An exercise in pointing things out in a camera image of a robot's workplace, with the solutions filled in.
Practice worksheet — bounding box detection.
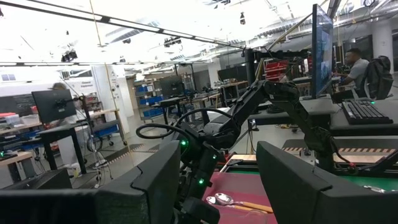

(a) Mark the white plastic container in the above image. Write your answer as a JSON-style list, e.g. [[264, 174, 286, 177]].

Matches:
[[70, 162, 81, 179]]

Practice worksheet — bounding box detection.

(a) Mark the black keyboard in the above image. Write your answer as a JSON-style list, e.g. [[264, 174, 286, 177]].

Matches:
[[341, 98, 395, 126]]

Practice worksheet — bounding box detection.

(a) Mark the green table mat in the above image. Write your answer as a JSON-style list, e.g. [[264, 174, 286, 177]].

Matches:
[[228, 169, 398, 193]]

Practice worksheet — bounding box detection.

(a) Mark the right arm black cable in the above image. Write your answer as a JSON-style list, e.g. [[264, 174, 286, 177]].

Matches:
[[136, 107, 234, 147]]

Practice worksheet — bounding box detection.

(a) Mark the shelf with blue bins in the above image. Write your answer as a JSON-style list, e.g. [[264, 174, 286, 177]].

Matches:
[[132, 79, 165, 121]]

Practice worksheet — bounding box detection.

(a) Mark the black rig crossbar with lights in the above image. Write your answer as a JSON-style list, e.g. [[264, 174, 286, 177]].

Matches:
[[0, 0, 248, 50]]

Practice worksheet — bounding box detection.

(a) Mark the black aluminium table frame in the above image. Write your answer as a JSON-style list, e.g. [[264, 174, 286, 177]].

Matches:
[[219, 154, 398, 180]]

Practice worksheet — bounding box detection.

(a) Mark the pink plastic bin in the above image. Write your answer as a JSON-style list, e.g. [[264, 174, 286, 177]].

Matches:
[[201, 171, 279, 224]]

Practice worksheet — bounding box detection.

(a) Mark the grey keyboard desk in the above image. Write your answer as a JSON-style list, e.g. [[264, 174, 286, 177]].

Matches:
[[329, 98, 398, 137]]

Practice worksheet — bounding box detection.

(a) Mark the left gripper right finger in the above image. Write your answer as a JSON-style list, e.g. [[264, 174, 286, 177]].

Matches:
[[256, 141, 398, 224]]

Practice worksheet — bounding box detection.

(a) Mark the person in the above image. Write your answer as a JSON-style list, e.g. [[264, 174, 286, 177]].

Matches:
[[333, 47, 371, 96], [49, 82, 93, 125]]

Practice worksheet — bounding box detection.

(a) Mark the black floor mat striped edge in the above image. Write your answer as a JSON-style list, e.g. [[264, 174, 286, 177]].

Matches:
[[105, 142, 175, 166]]

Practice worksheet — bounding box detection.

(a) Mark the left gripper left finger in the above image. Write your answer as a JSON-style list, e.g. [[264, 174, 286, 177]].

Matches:
[[0, 139, 182, 224]]

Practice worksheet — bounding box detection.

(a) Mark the black monitor on stand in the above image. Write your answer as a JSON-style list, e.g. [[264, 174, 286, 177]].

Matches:
[[30, 89, 78, 124]]

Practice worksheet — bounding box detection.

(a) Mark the black backpack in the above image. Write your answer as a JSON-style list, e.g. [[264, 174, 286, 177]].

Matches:
[[363, 55, 395, 101]]

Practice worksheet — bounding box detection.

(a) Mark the red storage bins shelf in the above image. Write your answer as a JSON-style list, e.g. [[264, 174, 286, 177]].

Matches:
[[263, 60, 289, 82]]

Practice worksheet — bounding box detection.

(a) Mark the black standing desk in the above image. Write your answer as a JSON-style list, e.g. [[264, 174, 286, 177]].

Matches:
[[152, 95, 188, 126]]

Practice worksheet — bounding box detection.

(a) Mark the wooden workbench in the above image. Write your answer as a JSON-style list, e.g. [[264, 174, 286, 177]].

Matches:
[[0, 151, 34, 181]]

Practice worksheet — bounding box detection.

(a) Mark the black equipment case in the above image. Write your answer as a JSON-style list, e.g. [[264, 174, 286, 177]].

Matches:
[[4, 167, 73, 190]]

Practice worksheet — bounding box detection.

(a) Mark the wooden bench with shelf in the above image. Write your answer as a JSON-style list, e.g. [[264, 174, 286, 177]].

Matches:
[[220, 80, 249, 108]]

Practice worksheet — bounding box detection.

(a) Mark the black monitor desk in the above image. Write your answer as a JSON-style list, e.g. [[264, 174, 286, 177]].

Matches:
[[36, 121, 88, 175]]

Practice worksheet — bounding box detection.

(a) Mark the silver spoon orange handle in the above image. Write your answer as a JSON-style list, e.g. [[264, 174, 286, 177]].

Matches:
[[214, 192, 274, 215], [205, 195, 269, 216]]

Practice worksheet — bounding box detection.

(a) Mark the black background monitor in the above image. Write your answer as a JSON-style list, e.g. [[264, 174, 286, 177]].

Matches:
[[159, 75, 185, 98]]

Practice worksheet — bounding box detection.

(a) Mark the black cabinet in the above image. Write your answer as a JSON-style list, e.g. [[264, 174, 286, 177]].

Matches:
[[217, 64, 249, 82]]

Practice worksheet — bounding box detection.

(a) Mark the long wooden table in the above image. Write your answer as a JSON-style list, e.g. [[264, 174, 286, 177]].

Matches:
[[0, 107, 129, 147]]

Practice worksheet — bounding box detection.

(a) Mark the large black monitor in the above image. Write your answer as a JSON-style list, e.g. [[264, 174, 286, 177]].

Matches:
[[311, 3, 335, 100]]

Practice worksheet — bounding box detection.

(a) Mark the hanging yellow cable with plug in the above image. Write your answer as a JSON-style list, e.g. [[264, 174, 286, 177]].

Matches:
[[89, 0, 133, 162]]

